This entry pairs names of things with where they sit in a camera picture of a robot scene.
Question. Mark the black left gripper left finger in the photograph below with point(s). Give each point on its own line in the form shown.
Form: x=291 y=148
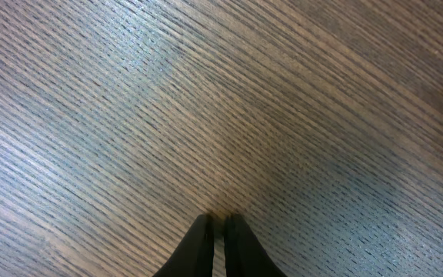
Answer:
x=194 y=254

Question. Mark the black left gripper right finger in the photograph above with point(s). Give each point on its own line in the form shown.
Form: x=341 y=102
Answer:
x=244 y=254

